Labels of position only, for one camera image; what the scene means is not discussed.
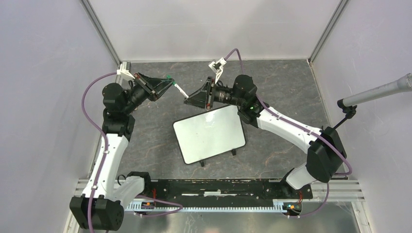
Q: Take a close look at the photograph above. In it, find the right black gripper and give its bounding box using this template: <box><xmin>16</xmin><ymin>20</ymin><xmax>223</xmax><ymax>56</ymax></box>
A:
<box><xmin>184</xmin><ymin>76</ymin><xmax>244</xmax><ymax>109</ymax></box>

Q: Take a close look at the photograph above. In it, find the grey microphone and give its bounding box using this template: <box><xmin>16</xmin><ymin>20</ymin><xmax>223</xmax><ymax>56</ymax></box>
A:
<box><xmin>337</xmin><ymin>73</ymin><xmax>412</xmax><ymax>109</ymax></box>

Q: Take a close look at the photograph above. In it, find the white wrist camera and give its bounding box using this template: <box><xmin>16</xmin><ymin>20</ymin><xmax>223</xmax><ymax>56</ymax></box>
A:
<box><xmin>115</xmin><ymin>64</ymin><xmax>135</xmax><ymax>84</ymax></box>
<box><xmin>208</xmin><ymin>57</ymin><xmax>226</xmax><ymax>84</ymax></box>

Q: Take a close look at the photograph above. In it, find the black microphone stand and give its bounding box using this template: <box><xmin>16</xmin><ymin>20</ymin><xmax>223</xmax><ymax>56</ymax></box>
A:
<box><xmin>333</xmin><ymin>105</ymin><xmax>357</xmax><ymax>130</ymax></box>

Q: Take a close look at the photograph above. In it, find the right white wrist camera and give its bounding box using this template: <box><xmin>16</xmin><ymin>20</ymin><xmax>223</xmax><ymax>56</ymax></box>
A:
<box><xmin>208</xmin><ymin>57</ymin><xmax>226</xmax><ymax>84</ymax></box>

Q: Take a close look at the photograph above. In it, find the small whiteboard with stand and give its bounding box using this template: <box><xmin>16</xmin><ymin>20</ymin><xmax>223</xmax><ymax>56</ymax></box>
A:
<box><xmin>172</xmin><ymin>105</ymin><xmax>246</xmax><ymax>166</ymax></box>

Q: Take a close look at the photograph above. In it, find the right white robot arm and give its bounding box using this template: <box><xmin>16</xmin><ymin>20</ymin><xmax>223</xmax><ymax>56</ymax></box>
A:
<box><xmin>184</xmin><ymin>75</ymin><xmax>348</xmax><ymax>198</ymax></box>

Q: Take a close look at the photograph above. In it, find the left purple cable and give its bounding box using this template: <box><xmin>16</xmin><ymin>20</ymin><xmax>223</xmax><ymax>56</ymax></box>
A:
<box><xmin>81</xmin><ymin>72</ymin><xmax>184</xmax><ymax>233</ymax></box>

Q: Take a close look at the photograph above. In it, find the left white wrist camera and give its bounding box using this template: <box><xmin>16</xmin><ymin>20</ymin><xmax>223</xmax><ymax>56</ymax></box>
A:
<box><xmin>115</xmin><ymin>64</ymin><xmax>135</xmax><ymax>84</ymax></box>

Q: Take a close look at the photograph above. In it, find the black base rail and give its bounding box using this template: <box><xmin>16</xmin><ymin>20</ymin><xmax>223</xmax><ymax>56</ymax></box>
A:
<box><xmin>142</xmin><ymin>179</ymin><xmax>313</xmax><ymax>208</ymax></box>

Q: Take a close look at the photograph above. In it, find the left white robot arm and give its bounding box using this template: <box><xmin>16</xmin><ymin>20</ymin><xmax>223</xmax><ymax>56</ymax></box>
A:
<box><xmin>69</xmin><ymin>73</ymin><xmax>174</xmax><ymax>233</ymax></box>

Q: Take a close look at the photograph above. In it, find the green whiteboard marker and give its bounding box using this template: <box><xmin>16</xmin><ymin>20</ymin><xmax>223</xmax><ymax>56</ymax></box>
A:
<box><xmin>166</xmin><ymin>75</ymin><xmax>189</xmax><ymax>99</ymax></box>

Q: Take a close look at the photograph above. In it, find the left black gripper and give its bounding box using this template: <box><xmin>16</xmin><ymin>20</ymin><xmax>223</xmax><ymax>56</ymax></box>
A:
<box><xmin>122</xmin><ymin>71</ymin><xmax>174</xmax><ymax>114</ymax></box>

